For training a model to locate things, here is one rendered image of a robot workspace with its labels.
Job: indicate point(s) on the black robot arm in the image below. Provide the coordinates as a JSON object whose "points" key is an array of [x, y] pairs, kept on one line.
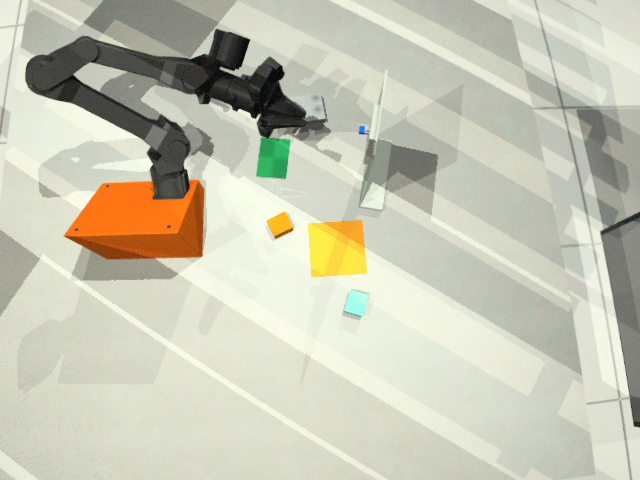
{"points": [[52, 76]]}

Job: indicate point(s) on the green translucent square patch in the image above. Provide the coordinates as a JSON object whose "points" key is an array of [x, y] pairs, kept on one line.
{"points": [[273, 158]]}

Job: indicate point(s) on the teal rectangular block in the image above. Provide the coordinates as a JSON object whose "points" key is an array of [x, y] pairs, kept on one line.
{"points": [[356, 303]]}

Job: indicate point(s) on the orange square marking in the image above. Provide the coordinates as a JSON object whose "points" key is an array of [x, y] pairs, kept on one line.
{"points": [[337, 248]]}

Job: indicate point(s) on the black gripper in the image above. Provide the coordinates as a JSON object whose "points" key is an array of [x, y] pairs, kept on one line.
{"points": [[261, 97]]}

